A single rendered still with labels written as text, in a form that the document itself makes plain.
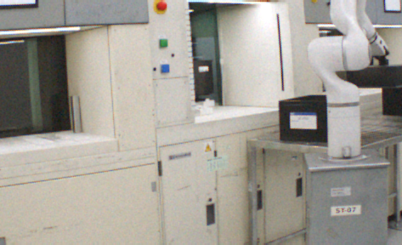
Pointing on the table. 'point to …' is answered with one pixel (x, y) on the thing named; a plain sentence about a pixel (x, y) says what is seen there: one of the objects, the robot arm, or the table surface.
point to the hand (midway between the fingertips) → (382, 60)
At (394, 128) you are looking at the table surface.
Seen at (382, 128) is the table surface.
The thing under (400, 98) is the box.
